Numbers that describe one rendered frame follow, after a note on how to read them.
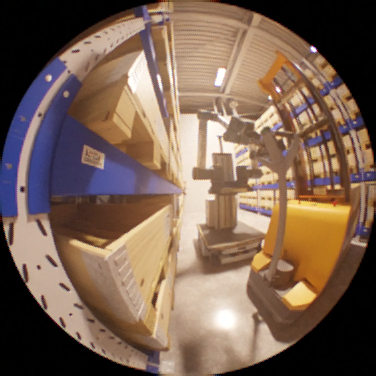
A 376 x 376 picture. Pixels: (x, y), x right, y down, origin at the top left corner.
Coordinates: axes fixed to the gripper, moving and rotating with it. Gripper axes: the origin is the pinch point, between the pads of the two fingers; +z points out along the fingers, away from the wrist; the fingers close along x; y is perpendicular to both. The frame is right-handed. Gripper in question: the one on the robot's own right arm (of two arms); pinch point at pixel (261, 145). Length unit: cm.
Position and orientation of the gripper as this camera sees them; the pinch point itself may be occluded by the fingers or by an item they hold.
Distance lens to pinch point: 86.1
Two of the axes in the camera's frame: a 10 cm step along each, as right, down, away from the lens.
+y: 1.4, 5.0, 8.5
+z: 2.9, 8.1, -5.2
